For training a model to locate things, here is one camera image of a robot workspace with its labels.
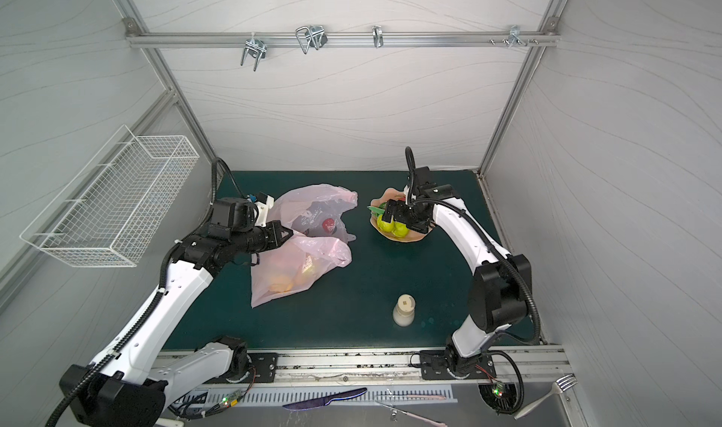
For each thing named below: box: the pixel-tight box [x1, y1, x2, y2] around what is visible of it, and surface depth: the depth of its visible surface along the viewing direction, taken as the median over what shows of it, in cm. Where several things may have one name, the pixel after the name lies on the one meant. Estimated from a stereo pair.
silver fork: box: [513, 373, 579, 421], surface depth 72 cm
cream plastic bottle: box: [392, 293, 417, 327], surface depth 76 cm
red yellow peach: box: [322, 218, 336, 234], surface depth 103 cm
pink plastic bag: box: [251, 183, 359, 308], surface depth 83 cm
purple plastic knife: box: [282, 387, 368, 412], surface depth 70 cm
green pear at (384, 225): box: [376, 214, 395, 233], surface depth 97 cm
